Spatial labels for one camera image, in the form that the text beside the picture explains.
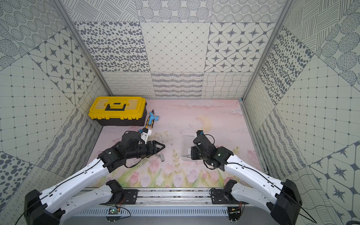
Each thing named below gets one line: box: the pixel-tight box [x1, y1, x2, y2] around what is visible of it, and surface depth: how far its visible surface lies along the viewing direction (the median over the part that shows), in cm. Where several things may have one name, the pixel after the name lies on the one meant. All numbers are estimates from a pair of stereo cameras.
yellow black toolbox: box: [88, 96, 148, 127], surface depth 95 cm
